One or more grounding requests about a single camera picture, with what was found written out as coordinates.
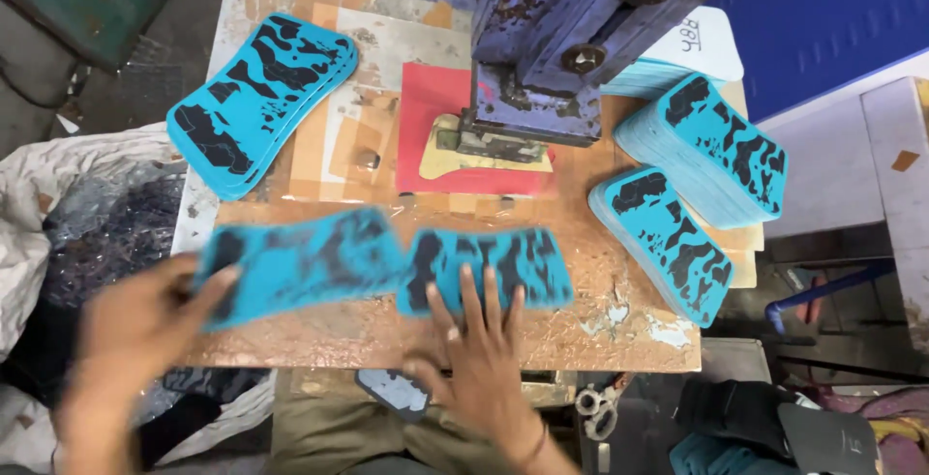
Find person's right hand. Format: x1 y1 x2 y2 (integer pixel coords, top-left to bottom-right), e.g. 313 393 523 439
403 265 554 456

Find person's left hand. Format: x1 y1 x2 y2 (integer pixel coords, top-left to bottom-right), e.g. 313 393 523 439
78 253 242 421

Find short blue camouflage rubber sheet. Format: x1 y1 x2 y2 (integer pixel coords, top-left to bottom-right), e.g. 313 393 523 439
395 226 575 318

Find long blue camouflage rubber sheet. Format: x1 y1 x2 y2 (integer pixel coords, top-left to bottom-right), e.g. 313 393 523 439
191 207 409 333

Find grey rubber offcut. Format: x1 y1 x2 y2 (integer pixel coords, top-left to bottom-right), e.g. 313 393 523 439
354 368 434 423

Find white sack of rubber scraps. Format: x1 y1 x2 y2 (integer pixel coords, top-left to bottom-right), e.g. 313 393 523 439
0 122 278 467

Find metal scissors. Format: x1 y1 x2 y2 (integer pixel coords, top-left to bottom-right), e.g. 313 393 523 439
575 379 629 442

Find person's olive trousers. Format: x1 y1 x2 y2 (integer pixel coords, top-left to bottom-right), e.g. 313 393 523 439
263 370 583 475

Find yellowish cutting die plate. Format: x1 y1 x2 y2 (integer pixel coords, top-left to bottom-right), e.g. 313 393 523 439
419 113 554 182

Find tall stack of blue camouflage sheets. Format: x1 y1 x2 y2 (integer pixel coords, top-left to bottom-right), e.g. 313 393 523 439
587 165 735 329
613 72 790 231

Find red cutting mat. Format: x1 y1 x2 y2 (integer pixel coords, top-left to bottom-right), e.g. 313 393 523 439
395 61 558 197

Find thin stack of blue camouflage sheets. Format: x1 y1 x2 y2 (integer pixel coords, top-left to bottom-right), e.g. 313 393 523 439
165 13 360 202

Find black bag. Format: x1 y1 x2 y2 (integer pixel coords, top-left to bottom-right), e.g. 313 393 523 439
668 379 881 475

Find green metal machine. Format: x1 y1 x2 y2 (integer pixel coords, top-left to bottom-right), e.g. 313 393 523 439
0 0 180 74

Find purple rusty press machine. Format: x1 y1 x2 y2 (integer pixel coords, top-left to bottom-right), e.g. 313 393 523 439
417 0 761 164

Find blue metal pipe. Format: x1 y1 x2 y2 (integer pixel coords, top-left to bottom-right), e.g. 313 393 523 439
764 257 899 336

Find blue sheet stack with white top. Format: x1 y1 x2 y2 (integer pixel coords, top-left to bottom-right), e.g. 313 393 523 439
601 5 746 101

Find white cabinet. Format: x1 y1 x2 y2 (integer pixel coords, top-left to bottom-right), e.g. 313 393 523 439
756 76 929 356

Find thin wrist bracelet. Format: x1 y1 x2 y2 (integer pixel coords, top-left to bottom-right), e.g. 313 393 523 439
517 423 550 470

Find blue wall panel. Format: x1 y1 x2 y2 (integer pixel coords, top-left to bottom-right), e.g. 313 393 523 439
703 0 929 125

